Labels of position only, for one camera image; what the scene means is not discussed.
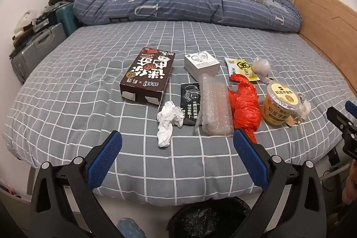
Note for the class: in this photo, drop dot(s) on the clear plastic wrapper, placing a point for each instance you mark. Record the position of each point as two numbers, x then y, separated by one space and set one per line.
305 108

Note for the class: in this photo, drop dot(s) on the white tissue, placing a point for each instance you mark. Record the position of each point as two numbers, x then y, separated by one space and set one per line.
167 123

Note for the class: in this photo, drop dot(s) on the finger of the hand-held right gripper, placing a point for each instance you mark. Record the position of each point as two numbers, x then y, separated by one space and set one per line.
352 108
339 118

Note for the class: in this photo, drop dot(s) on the crumpled white plastic ball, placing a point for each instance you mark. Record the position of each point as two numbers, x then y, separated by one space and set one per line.
262 66

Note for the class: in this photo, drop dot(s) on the black wet wipe packet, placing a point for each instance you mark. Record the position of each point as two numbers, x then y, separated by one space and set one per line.
189 104

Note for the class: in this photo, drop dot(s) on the red plastic bag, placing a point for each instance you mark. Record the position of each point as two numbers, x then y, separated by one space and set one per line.
245 107

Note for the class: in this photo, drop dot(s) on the wooden bed frame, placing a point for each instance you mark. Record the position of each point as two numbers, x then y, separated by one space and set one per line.
326 20

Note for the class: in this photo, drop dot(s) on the bin with black liner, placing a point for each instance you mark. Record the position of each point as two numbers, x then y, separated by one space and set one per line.
206 218

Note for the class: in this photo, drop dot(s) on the white earphone box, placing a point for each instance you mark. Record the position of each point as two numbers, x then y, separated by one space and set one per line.
200 63

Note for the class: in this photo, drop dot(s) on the blue checked quilt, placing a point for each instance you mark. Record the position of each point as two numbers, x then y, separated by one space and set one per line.
156 5

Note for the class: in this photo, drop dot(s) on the yellow pudding cup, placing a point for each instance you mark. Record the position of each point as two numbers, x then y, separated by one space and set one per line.
280 107

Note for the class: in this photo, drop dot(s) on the blue slipper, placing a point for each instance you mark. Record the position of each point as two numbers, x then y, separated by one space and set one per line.
129 228

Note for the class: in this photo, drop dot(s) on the white bag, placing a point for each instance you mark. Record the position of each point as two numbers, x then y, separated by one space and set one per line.
25 20

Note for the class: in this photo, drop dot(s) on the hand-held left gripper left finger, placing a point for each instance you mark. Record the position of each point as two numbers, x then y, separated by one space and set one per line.
106 154

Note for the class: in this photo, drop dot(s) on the grey checked bed sheet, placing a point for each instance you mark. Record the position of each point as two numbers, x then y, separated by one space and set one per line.
83 104

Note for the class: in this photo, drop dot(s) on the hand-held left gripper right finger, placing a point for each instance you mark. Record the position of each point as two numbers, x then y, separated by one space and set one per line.
251 160

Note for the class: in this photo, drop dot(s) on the brown chocolate snack box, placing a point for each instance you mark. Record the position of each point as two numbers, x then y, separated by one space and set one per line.
147 73

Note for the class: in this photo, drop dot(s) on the teal suitcase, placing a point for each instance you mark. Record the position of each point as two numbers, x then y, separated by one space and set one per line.
67 19

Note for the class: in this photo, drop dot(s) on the person's right hand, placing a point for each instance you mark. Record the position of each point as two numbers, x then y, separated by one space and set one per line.
350 185

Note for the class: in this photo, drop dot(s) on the clear bubble wrap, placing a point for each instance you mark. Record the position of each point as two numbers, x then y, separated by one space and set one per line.
214 107

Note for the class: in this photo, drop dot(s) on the yellow snack packet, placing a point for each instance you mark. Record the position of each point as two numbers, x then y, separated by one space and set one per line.
238 66

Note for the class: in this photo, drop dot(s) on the grey suitcase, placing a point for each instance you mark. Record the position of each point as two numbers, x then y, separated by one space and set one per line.
36 51

